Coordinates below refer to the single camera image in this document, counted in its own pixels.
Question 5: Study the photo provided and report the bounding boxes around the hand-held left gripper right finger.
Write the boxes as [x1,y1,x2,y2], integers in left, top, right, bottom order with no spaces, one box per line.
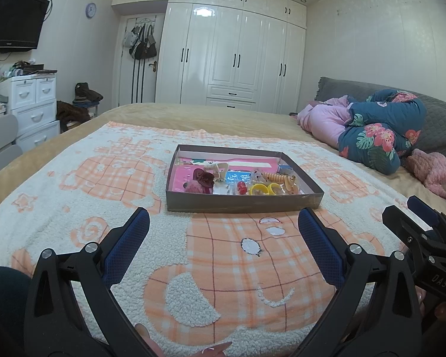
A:
[297,207,424,357]

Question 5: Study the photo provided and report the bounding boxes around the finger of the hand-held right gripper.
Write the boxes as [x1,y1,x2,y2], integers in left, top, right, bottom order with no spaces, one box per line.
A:
[407,195,446,231]
[382,204,426,248]

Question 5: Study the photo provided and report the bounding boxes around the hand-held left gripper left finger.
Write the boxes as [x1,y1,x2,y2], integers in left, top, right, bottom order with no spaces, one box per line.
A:
[23,207,151,357]

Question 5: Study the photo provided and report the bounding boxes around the pearl bead hair tie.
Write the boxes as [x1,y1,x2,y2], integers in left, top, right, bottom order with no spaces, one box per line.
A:
[282,174,301,195]

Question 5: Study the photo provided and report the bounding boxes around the yellow plastic ring pair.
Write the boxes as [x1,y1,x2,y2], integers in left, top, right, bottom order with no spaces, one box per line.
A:
[250,182,280,196]

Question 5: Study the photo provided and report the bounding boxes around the shallow cardboard box pink lining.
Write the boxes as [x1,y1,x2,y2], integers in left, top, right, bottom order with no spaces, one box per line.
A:
[165,144,325,214]

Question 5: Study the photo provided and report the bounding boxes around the clear bag of red beads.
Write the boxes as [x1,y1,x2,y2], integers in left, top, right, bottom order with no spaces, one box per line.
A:
[230,180,251,196]

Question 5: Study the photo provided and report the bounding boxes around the brown hair claw clip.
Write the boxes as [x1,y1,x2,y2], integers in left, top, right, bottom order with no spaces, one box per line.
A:
[192,168,215,189]

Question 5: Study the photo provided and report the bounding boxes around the person's right hand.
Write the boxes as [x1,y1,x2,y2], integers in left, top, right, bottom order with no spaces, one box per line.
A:
[416,286,446,328]

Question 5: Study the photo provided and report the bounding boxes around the person's left hand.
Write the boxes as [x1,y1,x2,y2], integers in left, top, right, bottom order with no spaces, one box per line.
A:
[134,323,233,357]

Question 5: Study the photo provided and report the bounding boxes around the pink knitted blanket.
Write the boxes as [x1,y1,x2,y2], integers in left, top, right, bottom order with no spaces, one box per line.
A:
[407,149,446,199]

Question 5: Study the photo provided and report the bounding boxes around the white and orange plaid blanket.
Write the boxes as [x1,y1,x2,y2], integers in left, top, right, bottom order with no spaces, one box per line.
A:
[0,121,420,357]

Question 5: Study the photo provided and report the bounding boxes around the blue floral quilt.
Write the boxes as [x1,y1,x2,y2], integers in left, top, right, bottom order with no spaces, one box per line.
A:
[337,89,427,175]

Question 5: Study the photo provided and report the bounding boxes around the grey quilted headboard cushion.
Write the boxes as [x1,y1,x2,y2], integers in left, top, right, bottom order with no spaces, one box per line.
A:
[314,77,446,157]

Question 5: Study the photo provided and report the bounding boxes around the blue printed card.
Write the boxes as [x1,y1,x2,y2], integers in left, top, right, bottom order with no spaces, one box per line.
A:
[225,169,252,187]

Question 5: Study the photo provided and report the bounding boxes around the white hair bow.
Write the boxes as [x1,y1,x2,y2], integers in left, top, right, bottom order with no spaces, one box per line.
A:
[204,161,228,183]

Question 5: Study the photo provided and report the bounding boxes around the pink quilted jacket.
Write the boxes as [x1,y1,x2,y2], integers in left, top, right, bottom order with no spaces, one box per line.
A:
[296,96,357,148]

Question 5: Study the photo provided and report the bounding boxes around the person's dark trouser leg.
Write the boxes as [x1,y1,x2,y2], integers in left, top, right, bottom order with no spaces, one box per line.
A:
[0,267,36,357]

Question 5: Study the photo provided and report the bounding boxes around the dark brown coat pile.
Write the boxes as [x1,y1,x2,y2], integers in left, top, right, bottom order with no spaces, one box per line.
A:
[56,100,92,133]

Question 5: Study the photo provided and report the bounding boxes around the bed with beige bedspread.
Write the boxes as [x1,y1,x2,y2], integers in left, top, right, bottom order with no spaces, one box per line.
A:
[0,102,446,231]

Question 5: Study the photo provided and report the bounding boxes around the folded brown clothes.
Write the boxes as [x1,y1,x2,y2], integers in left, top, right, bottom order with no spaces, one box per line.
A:
[73,82,104,104]

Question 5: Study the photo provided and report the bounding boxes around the grey chair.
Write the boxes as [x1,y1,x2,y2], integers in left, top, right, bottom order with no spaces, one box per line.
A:
[0,115,23,181]

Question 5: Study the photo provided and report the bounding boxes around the white drawer cabinet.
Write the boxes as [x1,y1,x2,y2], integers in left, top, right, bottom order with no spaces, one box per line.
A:
[0,71,61,153]

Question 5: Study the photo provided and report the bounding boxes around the white door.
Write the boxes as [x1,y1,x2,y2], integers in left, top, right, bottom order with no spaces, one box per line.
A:
[117,14,166,107]

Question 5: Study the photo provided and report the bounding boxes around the dark flat tray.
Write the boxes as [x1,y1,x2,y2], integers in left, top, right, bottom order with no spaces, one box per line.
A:
[18,64,59,76]

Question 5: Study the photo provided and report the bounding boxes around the dark handbag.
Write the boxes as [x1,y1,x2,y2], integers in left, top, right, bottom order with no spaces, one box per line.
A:
[130,25,158,61]

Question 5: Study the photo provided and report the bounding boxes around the white handbag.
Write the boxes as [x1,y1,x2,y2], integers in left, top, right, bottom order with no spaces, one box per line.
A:
[122,27,139,49]

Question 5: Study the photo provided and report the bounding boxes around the white wardrobe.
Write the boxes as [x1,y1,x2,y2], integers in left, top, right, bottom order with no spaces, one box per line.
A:
[111,0,307,114]

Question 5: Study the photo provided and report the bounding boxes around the orange spiral hair tie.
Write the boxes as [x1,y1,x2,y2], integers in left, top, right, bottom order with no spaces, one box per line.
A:
[262,171,288,184]

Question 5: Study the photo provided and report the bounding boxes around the black hanging straps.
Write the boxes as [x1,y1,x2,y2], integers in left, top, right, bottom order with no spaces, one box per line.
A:
[132,59,145,104]

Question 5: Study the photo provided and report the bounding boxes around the black wall television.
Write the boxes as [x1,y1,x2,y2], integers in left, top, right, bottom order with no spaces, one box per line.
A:
[0,0,51,53]

